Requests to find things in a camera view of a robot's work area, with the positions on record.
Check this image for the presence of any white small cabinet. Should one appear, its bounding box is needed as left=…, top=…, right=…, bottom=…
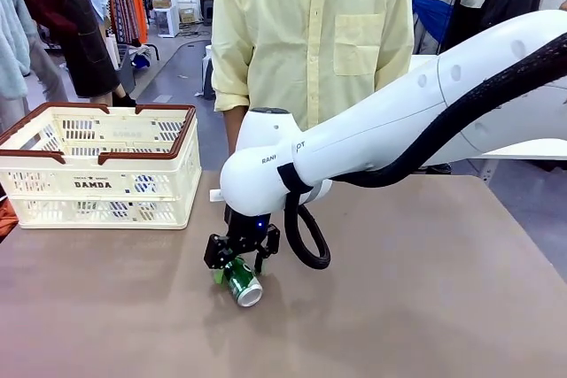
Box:
left=152, top=0, right=181, bottom=39

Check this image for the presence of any black right arm cable sleeve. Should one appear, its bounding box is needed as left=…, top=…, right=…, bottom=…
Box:
left=283, top=32, right=567, bottom=271

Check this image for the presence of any person's right forearm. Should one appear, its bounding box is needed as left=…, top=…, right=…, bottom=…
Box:
left=222, top=107, right=249, bottom=156

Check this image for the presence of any cream shopping basket brown rim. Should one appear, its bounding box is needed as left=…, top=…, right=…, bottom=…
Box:
left=0, top=102, right=203, bottom=231

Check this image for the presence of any person in yellow shirt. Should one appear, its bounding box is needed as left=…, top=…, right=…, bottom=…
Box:
left=210, top=0, right=416, bottom=131

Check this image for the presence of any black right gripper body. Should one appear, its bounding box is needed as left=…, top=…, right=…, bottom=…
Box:
left=203, top=204, right=281, bottom=271

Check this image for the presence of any grey fluffy garment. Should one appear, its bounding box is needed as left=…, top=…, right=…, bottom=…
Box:
left=0, top=0, right=42, bottom=101

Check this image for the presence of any white table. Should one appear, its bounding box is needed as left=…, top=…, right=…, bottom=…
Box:
left=409, top=53, right=567, bottom=184

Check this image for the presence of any orange brown cloth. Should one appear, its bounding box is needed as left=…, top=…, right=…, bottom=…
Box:
left=0, top=194, right=19, bottom=243

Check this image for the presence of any black plastic stool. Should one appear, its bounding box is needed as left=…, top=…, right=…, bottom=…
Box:
left=202, top=58, right=216, bottom=100

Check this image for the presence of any green drink can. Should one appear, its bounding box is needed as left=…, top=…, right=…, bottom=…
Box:
left=222, top=257, right=264, bottom=308

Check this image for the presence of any blue cloth on mannequin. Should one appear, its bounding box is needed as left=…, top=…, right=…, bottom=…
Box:
left=411, top=0, right=456, bottom=42

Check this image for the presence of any orange hanging garment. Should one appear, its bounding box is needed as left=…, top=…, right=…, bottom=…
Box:
left=127, top=0, right=149, bottom=45

